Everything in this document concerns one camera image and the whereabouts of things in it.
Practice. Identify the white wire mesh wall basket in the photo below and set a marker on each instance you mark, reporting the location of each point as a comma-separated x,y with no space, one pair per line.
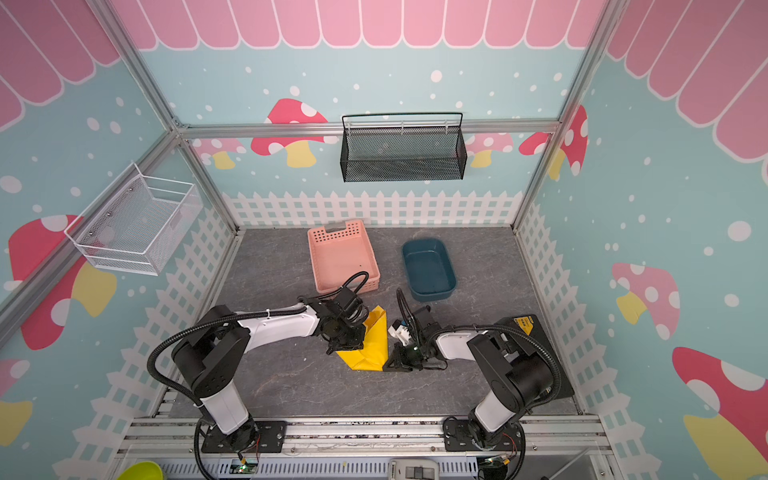
138,226

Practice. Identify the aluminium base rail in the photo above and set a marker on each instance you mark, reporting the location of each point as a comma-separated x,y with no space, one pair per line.
558,447

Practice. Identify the dark teal plastic tray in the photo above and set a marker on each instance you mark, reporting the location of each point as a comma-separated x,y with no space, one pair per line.
429,270

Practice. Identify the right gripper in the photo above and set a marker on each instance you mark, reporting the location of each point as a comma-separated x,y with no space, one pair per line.
411,351

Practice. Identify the green round object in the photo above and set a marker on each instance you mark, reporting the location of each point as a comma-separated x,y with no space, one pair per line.
144,470

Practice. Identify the black wire mesh wall basket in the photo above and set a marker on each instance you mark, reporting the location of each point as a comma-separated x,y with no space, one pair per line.
390,147

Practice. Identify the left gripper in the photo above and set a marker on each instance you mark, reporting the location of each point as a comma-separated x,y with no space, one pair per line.
357,342

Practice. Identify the pink perforated plastic basket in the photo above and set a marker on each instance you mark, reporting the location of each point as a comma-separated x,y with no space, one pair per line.
337,254

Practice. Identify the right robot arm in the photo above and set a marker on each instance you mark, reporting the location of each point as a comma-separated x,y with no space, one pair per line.
522,373

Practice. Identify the black yellow flat device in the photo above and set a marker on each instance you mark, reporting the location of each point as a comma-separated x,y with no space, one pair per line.
531,326

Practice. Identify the yellow paper napkin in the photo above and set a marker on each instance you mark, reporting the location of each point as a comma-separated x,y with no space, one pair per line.
374,354

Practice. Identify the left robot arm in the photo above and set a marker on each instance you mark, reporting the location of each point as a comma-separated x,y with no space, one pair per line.
201,362

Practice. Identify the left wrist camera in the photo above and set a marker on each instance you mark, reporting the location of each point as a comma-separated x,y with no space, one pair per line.
349,306

